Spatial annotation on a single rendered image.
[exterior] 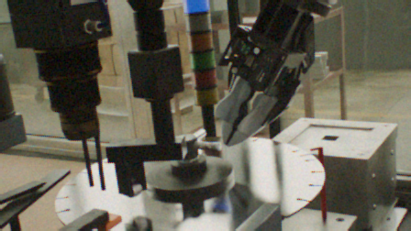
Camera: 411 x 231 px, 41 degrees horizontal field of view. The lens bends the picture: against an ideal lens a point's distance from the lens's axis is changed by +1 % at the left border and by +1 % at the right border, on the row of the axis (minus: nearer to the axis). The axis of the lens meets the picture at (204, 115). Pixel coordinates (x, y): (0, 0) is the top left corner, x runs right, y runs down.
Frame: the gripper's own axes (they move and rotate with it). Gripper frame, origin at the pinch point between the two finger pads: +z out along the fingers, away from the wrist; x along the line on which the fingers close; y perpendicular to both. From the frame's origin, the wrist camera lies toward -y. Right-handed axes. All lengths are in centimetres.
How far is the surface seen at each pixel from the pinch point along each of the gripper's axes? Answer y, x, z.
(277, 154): -4.6, 5.1, 0.2
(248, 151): -4.8, 1.3, 2.3
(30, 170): -36, -55, 50
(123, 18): -38, -49, 5
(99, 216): 22.6, -0.7, 6.9
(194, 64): -18.0, -18.3, -0.5
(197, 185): 9.3, 2.1, 4.3
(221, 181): 7.2, 3.7, 3.0
